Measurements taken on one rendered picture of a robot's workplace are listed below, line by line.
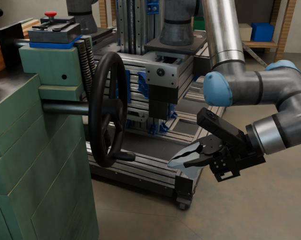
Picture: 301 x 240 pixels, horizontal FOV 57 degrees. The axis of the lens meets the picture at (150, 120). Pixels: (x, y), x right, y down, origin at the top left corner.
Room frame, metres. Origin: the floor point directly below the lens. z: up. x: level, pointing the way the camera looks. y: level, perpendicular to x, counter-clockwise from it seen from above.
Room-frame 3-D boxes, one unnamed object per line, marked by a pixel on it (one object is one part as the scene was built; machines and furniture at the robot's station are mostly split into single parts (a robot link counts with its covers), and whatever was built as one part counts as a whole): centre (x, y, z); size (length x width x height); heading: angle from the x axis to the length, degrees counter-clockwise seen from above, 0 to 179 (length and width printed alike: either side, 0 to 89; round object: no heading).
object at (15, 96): (0.72, 0.32, 0.87); 0.61 x 0.30 x 0.06; 172
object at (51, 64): (0.70, 0.24, 0.91); 0.15 x 0.14 x 0.09; 172
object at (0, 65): (0.74, 0.37, 0.93); 0.18 x 0.02 x 0.05; 172
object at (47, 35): (0.71, 0.23, 0.99); 0.13 x 0.11 x 0.06; 172
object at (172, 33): (1.23, -0.12, 0.87); 0.15 x 0.15 x 0.10
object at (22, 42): (0.72, 0.33, 0.95); 0.09 x 0.07 x 0.09; 172
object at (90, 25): (1.42, 0.34, 0.87); 0.15 x 0.15 x 0.10
